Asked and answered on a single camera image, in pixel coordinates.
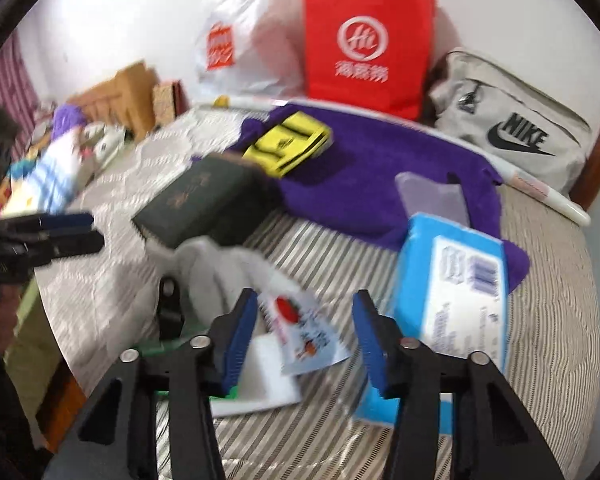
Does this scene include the fruit print tissue packet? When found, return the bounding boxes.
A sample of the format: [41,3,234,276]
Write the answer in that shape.
[259,275,351,376]

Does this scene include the yellow adidas pouch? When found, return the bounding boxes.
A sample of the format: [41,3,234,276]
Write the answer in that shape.
[242,112,334,179]

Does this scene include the grey purple soft pad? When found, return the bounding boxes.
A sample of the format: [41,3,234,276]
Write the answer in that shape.
[394,171,470,228]

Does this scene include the striped bed quilt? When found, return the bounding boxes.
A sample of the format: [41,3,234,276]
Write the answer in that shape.
[36,110,600,479]

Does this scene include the black clip tool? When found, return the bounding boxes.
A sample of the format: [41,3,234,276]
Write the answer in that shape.
[156,275,184,341]

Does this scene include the green wipes packet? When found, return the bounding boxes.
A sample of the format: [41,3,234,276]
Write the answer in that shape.
[134,327,251,399]

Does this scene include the blue tissue package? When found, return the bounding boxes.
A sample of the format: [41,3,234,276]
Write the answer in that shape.
[353,212,511,436]

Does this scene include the white foam block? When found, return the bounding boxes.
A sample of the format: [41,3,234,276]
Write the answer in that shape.
[210,334,301,418]

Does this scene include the wooden furniture piece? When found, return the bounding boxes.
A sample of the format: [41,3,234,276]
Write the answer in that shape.
[66,61,188,143]

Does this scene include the white cloth glove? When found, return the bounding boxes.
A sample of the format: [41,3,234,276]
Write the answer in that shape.
[145,236,279,327]

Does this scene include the dark green book box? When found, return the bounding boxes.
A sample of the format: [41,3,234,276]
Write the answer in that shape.
[132,153,282,249]

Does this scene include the rolled white paper tube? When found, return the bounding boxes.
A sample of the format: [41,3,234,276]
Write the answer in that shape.
[189,94,592,228]

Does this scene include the white Miniso plastic bag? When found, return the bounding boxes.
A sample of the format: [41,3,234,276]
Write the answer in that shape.
[195,0,304,98]

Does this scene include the beige Nike bag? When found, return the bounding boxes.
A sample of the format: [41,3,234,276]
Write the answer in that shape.
[427,49,592,194]

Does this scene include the red paper bag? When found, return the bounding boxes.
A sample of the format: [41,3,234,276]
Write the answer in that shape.
[303,0,436,120]

